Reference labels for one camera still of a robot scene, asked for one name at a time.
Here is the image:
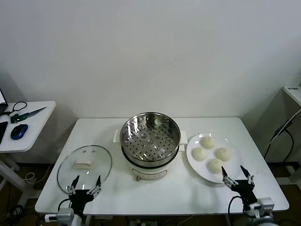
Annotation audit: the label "black laptop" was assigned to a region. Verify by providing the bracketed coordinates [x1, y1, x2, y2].
[0, 88, 9, 116]

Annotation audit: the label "black power adapter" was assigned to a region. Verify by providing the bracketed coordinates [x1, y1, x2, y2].
[272, 119, 293, 142]

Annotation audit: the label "white desk top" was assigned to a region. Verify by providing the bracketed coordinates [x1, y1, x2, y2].
[283, 86, 301, 105]

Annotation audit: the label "white side table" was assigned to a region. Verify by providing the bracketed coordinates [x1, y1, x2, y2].
[0, 101, 56, 205]

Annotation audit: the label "white steamed baozi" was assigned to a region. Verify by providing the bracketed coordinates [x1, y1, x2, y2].
[206, 158, 224, 174]
[201, 136, 216, 149]
[215, 147, 232, 162]
[192, 147, 208, 162]

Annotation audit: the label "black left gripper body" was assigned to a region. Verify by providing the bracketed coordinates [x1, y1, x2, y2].
[68, 188, 95, 214]

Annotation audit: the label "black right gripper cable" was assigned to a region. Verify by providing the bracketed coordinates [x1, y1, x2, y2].
[227, 195, 243, 226]

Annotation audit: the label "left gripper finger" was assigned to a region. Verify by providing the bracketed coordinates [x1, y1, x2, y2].
[66, 175, 80, 195]
[87, 175, 102, 197]

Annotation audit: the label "white desk base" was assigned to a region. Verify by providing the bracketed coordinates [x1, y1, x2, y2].
[285, 163, 301, 186]

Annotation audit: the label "black flat device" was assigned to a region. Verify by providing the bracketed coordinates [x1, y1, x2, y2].
[0, 121, 8, 144]

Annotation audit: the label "blue computer mouse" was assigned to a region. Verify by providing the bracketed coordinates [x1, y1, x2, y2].
[10, 124, 29, 140]

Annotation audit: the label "black cable loop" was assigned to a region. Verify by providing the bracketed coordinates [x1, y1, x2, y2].
[6, 101, 28, 116]

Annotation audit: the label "glass pot lid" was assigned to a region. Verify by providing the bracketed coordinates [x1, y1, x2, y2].
[57, 145, 113, 194]

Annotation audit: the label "white floor cable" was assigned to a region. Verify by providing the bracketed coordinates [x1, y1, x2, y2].
[24, 162, 54, 184]

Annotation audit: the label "white electric cooking pot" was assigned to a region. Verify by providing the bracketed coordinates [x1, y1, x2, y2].
[113, 128, 188, 182]

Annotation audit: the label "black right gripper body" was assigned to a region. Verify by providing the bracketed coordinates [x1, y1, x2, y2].
[231, 180, 258, 205]

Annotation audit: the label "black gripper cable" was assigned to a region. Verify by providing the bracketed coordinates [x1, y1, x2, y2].
[58, 199, 71, 212]
[227, 195, 243, 226]

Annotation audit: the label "white round plate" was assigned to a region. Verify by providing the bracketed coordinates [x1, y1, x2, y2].
[186, 133, 244, 184]

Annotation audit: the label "black floor cables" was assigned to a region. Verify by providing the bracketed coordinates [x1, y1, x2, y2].
[7, 203, 26, 219]

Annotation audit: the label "white hanging cable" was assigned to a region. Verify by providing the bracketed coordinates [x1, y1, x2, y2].
[263, 109, 301, 149]

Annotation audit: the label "floor power strip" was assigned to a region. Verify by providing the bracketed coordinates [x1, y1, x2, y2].
[129, 219, 158, 226]

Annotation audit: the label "stainless steel steamer basket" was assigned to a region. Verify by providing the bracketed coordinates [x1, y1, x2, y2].
[120, 112, 181, 167]

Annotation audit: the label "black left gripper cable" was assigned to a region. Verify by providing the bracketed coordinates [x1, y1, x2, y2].
[58, 199, 71, 212]

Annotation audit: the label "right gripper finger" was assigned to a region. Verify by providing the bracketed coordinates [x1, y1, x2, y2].
[221, 166, 238, 188]
[240, 165, 255, 188]

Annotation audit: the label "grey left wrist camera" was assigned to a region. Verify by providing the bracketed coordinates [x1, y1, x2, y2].
[44, 208, 75, 226]

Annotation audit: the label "black hanging cable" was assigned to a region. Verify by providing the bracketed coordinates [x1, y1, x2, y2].
[263, 130, 295, 163]

